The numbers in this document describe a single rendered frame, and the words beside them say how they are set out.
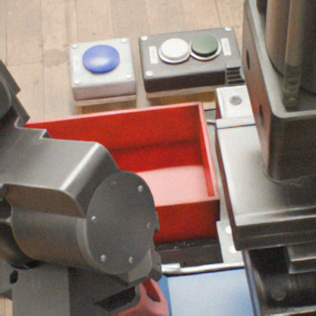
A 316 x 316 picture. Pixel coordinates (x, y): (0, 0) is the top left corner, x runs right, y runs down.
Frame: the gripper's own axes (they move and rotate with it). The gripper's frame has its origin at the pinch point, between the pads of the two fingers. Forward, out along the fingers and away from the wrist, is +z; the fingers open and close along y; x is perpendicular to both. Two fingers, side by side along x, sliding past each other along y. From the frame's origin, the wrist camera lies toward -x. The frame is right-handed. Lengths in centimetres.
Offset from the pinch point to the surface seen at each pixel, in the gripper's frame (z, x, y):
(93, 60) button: 4.3, 33.8, -6.5
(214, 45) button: 10.7, 33.9, 4.7
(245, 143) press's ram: -12.3, 0.4, 14.2
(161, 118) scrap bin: 6.5, 23.8, -0.7
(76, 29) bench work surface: 6.8, 42.8, -10.0
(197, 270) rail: 3.0, 3.6, 2.3
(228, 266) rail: 4.2, 3.6, 4.5
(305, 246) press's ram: -8.9, -5.6, 15.2
